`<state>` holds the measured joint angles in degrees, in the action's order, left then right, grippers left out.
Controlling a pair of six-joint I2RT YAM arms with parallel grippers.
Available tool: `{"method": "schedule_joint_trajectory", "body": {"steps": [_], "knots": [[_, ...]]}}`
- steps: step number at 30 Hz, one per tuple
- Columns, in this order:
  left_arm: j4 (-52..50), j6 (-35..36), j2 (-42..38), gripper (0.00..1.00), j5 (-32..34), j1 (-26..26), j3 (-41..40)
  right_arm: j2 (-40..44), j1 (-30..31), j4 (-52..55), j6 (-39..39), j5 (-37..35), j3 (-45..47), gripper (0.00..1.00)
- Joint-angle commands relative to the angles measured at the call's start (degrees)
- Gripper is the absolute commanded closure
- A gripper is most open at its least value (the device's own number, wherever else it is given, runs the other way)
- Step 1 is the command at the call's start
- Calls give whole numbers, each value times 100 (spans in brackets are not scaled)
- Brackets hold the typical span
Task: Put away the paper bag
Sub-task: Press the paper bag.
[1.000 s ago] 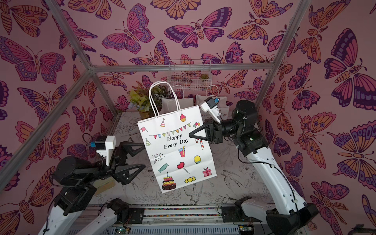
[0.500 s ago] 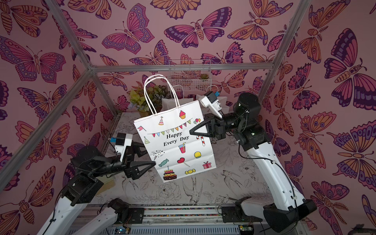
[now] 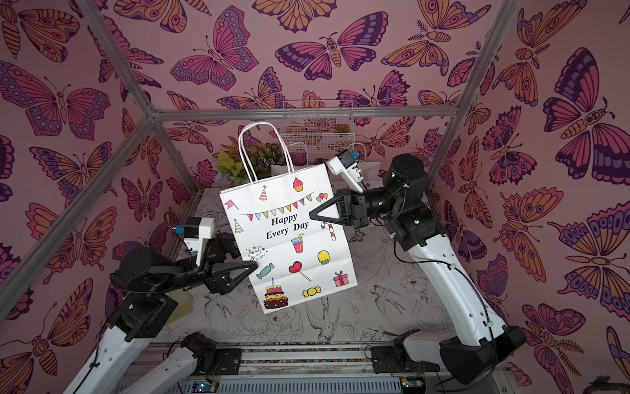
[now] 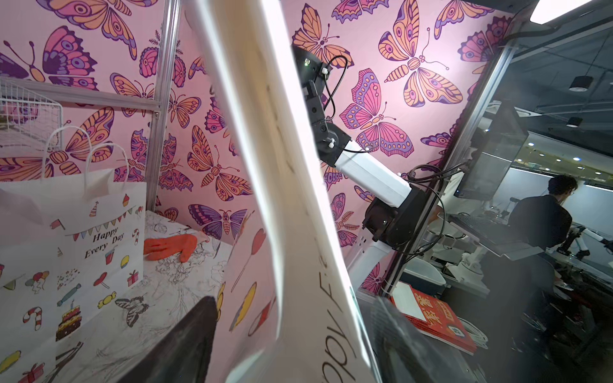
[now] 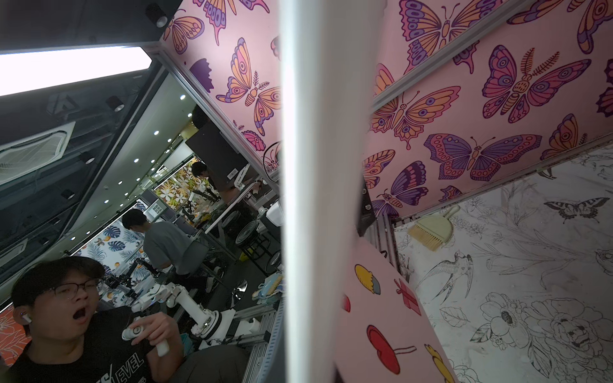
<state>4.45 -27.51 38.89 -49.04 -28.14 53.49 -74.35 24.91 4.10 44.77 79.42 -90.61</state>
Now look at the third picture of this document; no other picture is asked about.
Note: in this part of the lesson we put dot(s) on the white wire wall basket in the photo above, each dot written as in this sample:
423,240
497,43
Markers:
313,121

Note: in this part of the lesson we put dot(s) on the white party paper bag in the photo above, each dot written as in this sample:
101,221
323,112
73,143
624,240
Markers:
299,259

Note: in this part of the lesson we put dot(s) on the aluminium frame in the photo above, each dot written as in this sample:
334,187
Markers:
82,170

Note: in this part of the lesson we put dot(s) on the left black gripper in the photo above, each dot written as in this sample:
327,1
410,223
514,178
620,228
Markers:
214,274

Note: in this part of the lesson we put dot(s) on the small succulent in basket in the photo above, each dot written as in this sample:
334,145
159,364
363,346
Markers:
342,128

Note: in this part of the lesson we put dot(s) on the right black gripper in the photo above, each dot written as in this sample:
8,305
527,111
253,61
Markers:
353,209

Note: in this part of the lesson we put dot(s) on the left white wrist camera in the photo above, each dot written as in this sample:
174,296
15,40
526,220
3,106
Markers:
196,233

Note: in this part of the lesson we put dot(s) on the back right white paper bag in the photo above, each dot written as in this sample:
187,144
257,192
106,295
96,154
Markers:
368,170

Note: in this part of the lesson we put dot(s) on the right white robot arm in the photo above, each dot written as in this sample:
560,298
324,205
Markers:
482,339

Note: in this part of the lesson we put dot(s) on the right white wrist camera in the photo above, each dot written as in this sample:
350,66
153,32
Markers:
344,165

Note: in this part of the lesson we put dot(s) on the potted green plant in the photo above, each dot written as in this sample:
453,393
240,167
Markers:
258,159

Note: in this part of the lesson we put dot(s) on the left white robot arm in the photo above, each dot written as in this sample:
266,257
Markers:
148,279

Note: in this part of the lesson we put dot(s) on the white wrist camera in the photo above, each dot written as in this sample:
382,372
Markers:
344,165
196,233

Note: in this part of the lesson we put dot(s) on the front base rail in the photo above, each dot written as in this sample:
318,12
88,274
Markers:
302,368

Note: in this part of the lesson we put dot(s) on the back left white paper bag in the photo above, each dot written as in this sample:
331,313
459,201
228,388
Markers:
299,155

